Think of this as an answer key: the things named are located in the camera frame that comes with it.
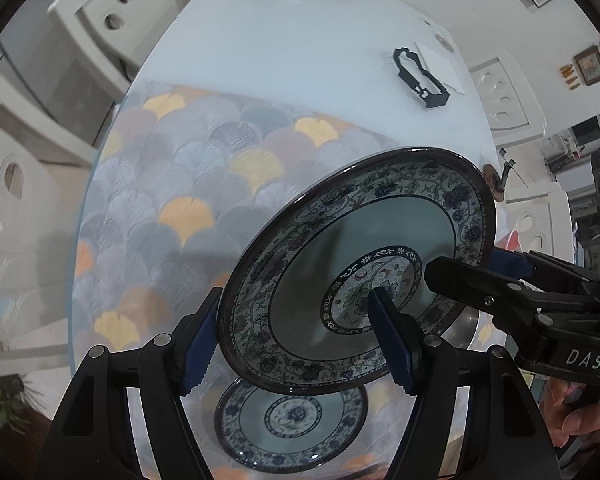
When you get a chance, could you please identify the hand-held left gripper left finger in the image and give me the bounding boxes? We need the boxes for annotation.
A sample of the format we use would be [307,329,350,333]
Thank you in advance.
[50,287,225,480]

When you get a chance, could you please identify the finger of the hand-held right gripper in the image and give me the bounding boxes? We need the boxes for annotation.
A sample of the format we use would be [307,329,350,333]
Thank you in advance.
[424,256,600,356]
[491,247,600,293]

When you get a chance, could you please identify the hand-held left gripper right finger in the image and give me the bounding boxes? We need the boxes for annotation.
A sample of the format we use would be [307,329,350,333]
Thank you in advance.
[367,287,563,480]

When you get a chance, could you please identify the large steel bowl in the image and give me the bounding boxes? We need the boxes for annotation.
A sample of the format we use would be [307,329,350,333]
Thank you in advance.
[437,305,481,350]

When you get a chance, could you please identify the large blue floral plate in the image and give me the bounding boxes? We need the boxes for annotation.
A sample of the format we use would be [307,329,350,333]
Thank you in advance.
[217,146,498,396]

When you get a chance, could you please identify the small blue floral plate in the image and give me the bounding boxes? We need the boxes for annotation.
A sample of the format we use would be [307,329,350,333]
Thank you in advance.
[214,377,370,467]

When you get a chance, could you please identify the person's right hand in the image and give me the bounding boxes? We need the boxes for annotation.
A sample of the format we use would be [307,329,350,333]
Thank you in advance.
[547,377,600,448]

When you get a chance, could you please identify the small stand with wooden base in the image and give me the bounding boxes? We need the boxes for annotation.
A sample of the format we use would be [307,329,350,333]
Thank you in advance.
[482,149,523,203]

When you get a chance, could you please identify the fan-patterned table mat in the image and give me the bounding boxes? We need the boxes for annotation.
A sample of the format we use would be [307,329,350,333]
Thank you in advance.
[69,80,496,480]

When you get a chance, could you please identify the green plant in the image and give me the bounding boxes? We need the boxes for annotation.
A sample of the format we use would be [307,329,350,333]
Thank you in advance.
[0,375,46,436]

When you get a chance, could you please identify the white card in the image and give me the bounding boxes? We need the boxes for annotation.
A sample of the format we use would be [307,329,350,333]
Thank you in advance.
[414,41,465,96]

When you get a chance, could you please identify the black plastic frame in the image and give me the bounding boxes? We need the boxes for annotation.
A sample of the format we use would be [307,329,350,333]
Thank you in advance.
[393,46,451,111]

